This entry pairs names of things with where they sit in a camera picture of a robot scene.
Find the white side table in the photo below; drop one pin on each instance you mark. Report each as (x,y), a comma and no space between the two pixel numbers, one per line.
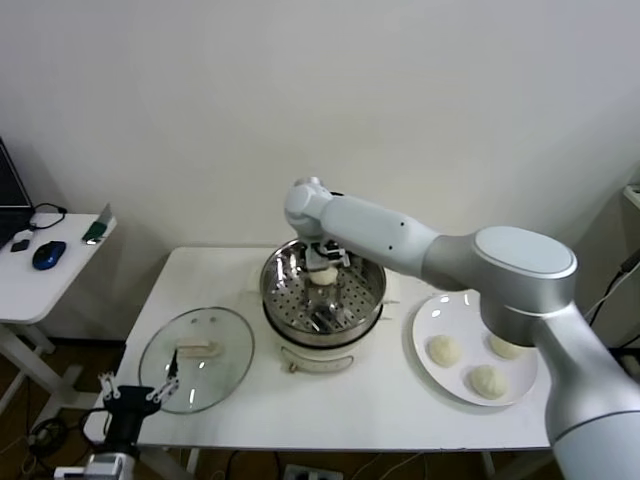
(50,290)

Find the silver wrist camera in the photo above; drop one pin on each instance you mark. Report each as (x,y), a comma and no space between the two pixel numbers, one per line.
(337,252)
(70,474)

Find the steel steamer basket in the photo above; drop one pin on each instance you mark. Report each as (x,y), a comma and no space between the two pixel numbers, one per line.
(360,300)

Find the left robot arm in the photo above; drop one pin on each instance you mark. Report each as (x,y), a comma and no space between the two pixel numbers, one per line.
(112,465)

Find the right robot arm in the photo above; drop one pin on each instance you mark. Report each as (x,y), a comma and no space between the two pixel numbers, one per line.
(525,260)

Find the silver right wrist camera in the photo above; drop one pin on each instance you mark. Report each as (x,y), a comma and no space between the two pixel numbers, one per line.
(337,252)

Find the black laptop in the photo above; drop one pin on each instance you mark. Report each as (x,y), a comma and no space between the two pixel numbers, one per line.
(10,190)

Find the white steamed baozi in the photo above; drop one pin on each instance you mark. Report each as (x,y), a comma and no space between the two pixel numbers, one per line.
(323,276)
(505,350)
(442,350)
(486,382)

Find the blue computer mouse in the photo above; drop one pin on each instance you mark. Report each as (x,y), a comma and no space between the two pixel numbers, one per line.
(49,255)

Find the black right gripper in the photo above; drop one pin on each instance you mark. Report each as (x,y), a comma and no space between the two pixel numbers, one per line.
(316,252)

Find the white power strip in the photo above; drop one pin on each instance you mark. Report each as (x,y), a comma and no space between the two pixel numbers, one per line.
(310,474)

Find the small white adapter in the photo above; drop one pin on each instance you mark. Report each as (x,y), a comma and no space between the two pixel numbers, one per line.
(26,234)

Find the white round plate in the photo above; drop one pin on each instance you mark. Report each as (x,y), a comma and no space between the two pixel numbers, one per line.
(435,320)

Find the small black flat gadget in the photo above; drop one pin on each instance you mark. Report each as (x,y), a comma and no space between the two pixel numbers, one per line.
(20,246)

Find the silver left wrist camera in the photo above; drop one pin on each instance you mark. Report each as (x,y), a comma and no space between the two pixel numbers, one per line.
(70,474)

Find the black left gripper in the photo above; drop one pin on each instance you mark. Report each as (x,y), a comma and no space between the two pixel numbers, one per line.
(131,405)

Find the cream electric cooking pot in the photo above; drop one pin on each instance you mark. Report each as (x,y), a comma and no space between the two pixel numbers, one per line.
(320,357)

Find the glass pot lid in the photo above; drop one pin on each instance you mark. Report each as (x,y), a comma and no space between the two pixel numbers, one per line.
(225,350)

